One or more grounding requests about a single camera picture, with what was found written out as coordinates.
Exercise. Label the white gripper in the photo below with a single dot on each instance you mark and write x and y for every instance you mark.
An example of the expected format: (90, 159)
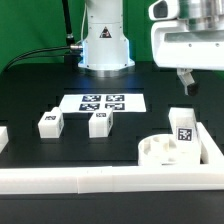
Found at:
(188, 34)

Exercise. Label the white round stool seat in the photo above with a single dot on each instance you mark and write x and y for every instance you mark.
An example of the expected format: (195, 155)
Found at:
(165, 149)

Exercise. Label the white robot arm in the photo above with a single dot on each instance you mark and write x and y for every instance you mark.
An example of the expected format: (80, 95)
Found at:
(105, 48)

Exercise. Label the white U-shaped fence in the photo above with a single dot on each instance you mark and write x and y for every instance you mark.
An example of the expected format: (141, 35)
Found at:
(208, 174)

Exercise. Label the white marker sheet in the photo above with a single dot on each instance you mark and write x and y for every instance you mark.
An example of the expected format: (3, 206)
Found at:
(77, 103)

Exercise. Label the black vertical pole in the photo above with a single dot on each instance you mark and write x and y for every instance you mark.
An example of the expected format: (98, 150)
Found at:
(69, 34)

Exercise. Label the white block left edge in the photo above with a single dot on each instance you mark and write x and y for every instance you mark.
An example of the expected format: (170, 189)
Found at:
(3, 137)

